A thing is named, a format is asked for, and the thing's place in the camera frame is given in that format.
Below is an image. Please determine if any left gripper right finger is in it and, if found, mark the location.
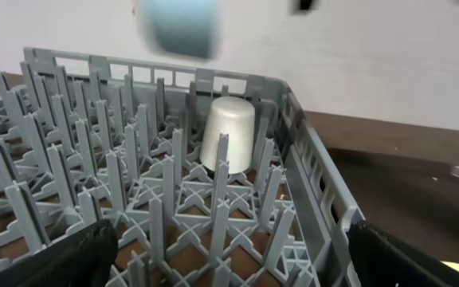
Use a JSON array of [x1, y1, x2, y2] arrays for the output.
[[347, 221, 459, 287]]

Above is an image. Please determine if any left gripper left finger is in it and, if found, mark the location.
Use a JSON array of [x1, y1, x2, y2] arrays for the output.
[[0, 219, 118, 287]]

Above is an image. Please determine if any white plastic cup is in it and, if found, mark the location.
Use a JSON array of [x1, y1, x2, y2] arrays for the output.
[[199, 96, 255, 175]]

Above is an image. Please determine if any light blue bowl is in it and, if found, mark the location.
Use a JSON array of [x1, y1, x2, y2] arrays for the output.
[[132, 0, 221, 61]]

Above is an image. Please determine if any dark brown serving tray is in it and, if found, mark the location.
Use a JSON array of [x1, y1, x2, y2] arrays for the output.
[[329, 148, 459, 263]]

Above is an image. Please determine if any grey plastic dish rack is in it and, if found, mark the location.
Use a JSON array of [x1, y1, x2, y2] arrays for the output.
[[0, 48, 363, 286]]

